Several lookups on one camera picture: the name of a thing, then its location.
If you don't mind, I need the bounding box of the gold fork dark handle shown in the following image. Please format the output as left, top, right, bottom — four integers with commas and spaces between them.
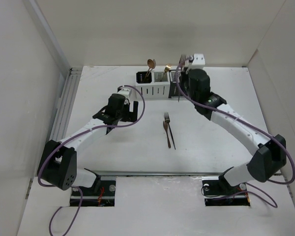
161, 64, 172, 81

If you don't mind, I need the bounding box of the black fork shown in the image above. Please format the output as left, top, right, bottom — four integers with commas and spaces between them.
164, 112, 176, 149

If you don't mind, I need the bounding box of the large copper spoon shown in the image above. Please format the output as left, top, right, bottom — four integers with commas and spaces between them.
145, 59, 156, 79

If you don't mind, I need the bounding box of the small copper spoon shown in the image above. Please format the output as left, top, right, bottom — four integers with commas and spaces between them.
147, 59, 155, 74

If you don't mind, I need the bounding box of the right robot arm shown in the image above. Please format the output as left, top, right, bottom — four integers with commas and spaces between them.
179, 69, 287, 194

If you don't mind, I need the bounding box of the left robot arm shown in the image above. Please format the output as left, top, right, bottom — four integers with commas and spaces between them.
37, 88, 138, 195

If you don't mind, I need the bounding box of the black utensil holder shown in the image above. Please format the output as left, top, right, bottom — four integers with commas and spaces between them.
168, 69, 187, 98

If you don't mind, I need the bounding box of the white utensil holder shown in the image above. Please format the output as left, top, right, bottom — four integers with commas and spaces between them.
135, 71, 170, 99

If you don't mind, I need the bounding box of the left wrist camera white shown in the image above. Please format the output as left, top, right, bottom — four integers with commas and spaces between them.
117, 86, 132, 99

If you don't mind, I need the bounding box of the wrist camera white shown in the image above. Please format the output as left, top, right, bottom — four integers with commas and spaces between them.
117, 86, 132, 99
187, 53, 206, 71

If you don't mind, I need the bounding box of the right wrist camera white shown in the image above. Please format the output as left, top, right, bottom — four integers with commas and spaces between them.
187, 53, 206, 71

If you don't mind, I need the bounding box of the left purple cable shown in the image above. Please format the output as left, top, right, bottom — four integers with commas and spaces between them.
38, 85, 146, 236

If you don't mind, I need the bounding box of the purple cable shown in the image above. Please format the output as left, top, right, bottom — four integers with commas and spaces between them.
38, 85, 146, 236
176, 56, 295, 208

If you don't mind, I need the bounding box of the aluminium rail left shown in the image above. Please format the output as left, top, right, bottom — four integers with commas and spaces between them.
46, 67, 82, 143

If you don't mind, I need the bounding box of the aluminium rail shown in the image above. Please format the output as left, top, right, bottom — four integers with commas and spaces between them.
95, 171, 221, 177
46, 67, 82, 143

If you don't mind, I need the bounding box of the front aluminium rail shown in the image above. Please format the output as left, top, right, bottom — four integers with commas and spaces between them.
95, 171, 221, 177

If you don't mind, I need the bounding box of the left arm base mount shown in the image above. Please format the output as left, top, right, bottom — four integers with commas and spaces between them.
80, 176, 117, 207

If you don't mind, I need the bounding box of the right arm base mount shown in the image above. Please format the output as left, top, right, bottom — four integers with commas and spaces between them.
201, 176, 250, 207

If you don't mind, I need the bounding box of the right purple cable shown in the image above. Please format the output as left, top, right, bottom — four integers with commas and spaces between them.
176, 56, 295, 208

